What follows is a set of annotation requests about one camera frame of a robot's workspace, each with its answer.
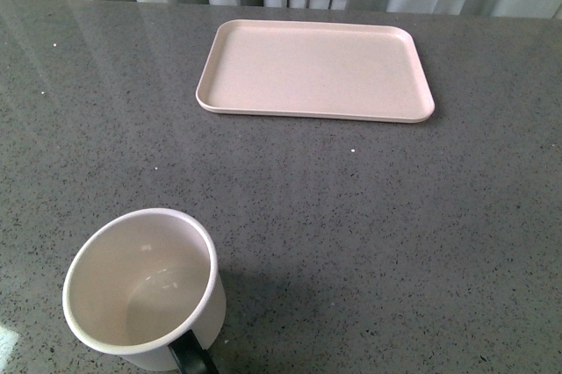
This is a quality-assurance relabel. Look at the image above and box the beige rectangular plastic tray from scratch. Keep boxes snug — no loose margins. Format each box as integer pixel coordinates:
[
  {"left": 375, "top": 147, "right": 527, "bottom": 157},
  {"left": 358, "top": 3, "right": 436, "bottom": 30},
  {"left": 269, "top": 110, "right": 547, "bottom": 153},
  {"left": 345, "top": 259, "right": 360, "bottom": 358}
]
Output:
[{"left": 196, "top": 19, "right": 435, "bottom": 123}]

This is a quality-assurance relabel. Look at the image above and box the white mug with black handle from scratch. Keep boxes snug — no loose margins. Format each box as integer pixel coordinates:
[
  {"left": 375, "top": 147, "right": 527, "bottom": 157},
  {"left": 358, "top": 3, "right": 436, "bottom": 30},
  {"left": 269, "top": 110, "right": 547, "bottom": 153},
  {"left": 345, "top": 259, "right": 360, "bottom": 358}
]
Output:
[{"left": 62, "top": 208, "right": 226, "bottom": 373}]

